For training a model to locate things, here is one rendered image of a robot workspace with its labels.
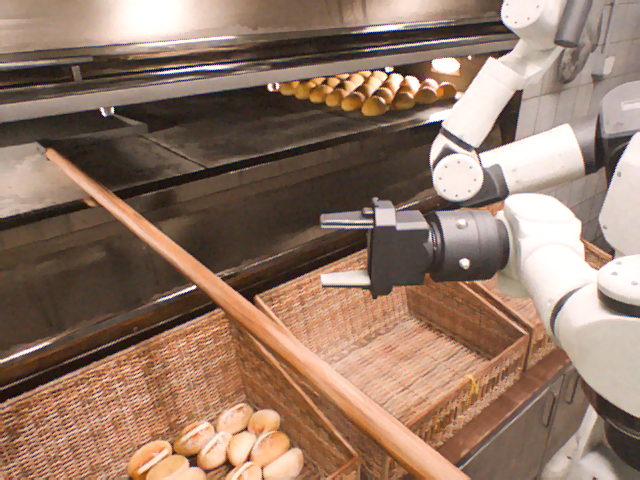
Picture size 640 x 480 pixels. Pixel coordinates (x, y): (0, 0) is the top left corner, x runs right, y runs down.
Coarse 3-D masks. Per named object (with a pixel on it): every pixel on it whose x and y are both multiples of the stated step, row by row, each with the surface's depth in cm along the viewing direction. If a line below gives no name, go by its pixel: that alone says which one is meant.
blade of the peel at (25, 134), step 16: (96, 112) 169; (0, 128) 151; (16, 128) 151; (32, 128) 151; (48, 128) 151; (64, 128) 151; (80, 128) 151; (96, 128) 151; (112, 128) 151; (128, 128) 144; (144, 128) 146; (0, 144) 137; (16, 144) 137; (32, 144) 130; (64, 144) 134; (80, 144) 137
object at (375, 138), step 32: (384, 128) 153; (416, 128) 157; (256, 160) 126; (288, 160) 128; (320, 160) 135; (128, 192) 107; (160, 192) 109; (192, 192) 114; (0, 224) 93; (32, 224) 94; (64, 224) 98; (96, 224) 102
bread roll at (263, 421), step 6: (258, 414) 121; (264, 414) 120; (270, 414) 120; (276, 414) 121; (252, 420) 122; (258, 420) 120; (264, 420) 119; (270, 420) 119; (276, 420) 120; (252, 426) 121; (258, 426) 119; (264, 426) 119; (270, 426) 119; (276, 426) 120; (252, 432) 121; (258, 432) 119; (264, 432) 119
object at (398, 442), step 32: (64, 160) 116; (96, 192) 100; (128, 224) 89; (224, 288) 69; (256, 320) 63; (288, 352) 58; (320, 384) 54; (352, 416) 50; (384, 416) 49; (384, 448) 48; (416, 448) 46
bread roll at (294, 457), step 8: (296, 448) 115; (280, 456) 112; (288, 456) 112; (296, 456) 113; (272, 464) 111; (280, 464) 110; (288, 464) 111; (296, 464) 112; (264, 472) 111; (272, 472) 110; (280, 472) 110; (288, 472) 111; (296, 472) 112
